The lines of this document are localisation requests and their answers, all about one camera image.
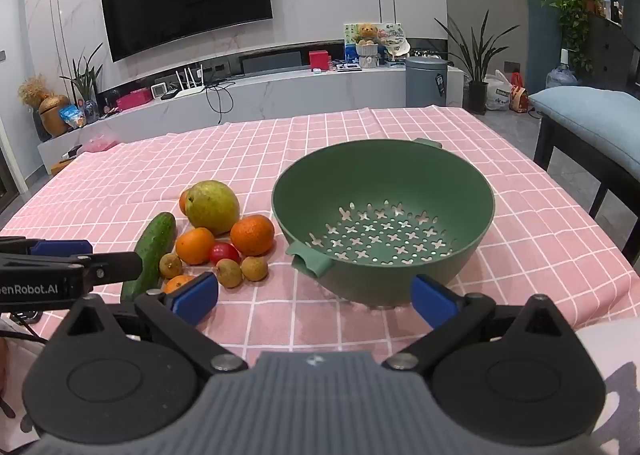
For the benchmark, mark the teddy bear toy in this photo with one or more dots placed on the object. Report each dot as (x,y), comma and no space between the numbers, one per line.
(367,34)

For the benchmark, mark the grey trash bin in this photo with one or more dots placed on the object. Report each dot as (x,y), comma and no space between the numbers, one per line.
(426,81)

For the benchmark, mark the white plastic bag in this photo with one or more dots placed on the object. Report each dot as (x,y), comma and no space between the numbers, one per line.
(499,87)

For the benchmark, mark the potted long leaf plant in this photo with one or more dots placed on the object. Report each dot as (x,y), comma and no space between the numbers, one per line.
(475,55)

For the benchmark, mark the yellow green pear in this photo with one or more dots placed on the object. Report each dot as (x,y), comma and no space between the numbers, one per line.
(213,205)

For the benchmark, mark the red cherry tomato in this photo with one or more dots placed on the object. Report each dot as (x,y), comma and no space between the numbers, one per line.
(223,251)

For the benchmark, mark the dark grey drawer cabinet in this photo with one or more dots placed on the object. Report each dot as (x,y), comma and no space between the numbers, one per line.
(613,51)

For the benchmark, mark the white tv cabinet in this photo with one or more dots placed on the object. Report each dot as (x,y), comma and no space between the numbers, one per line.
(269,96)

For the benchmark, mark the green colander bowl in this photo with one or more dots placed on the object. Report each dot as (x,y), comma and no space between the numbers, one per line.
(364,218)

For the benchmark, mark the large orange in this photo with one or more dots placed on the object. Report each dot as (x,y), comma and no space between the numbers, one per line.
(253,235)

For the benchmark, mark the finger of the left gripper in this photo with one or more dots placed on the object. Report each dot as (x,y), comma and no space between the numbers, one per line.
(42,247)
(108,268)

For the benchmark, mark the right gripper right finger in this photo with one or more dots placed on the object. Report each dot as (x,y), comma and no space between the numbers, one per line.
(454,320)

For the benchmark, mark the golden vase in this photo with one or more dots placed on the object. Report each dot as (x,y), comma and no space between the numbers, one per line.
(49,111)

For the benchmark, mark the green cucumber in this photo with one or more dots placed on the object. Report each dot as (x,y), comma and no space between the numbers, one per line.
(157,239)

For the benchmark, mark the pink storage basket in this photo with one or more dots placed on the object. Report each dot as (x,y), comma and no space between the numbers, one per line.
(99,143)

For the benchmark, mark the white wifi router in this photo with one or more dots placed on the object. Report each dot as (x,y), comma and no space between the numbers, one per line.
(191,81)

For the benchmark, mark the green bushy plant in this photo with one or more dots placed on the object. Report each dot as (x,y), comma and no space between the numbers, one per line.
(574,22)

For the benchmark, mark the black chair frame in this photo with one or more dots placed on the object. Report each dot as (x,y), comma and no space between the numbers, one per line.
(612,176)

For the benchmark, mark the small plant in vase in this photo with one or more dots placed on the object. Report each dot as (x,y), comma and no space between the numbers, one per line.
(84,79)

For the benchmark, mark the red box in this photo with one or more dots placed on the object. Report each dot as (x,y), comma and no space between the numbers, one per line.
(320,60)

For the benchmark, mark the water bottle jug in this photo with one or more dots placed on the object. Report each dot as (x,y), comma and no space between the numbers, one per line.
(561,75)

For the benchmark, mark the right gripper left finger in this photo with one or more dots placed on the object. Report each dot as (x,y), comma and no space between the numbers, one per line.
(173,317)

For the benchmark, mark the pink box on cabinet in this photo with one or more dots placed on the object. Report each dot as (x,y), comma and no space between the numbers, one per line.
(134,99)

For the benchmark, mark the small orange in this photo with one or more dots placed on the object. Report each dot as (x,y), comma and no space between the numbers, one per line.
(193,247)
(176,282)

